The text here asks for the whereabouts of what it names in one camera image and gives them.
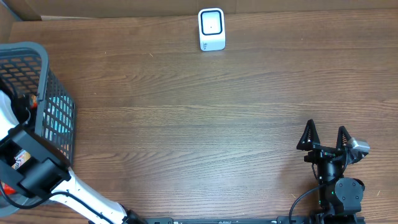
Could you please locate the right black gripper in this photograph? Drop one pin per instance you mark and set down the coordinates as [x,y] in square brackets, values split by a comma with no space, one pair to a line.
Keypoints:
[319,150]

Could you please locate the teal wet wipes pack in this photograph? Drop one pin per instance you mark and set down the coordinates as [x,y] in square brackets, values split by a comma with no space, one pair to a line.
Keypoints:
[58,119]

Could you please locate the orange spaghetti pack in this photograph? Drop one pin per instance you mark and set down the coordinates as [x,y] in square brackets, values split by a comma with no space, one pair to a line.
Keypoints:
[14,111]

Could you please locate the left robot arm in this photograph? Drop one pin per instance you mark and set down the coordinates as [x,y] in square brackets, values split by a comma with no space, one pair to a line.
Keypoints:
[34,168]

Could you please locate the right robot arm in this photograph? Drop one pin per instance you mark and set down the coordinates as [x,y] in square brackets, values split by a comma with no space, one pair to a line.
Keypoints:
[339,197]

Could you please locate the grey plastic basket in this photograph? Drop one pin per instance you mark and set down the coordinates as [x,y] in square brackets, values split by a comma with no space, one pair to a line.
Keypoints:
[37,128]

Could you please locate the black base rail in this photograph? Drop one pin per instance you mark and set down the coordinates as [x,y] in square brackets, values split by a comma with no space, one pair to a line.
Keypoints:
[278,220]

